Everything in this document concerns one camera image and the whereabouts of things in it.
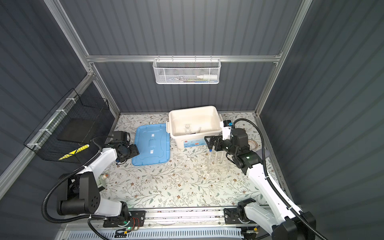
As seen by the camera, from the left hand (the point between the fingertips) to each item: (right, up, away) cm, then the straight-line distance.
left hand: (132, 153), depth 90 cm
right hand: (+47, +10, -15) cm, 51 cm away
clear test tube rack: (+52, -6, +4) cm, 53 cm away
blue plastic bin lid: (+9, +5, +13) cm, 16 cm away
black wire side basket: (-25, +10, -29) cm, 39 cm away
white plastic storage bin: (+47, +23, +15) cm, 55 cm away
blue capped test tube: (+51, -3, -2) cm, 51 cm away
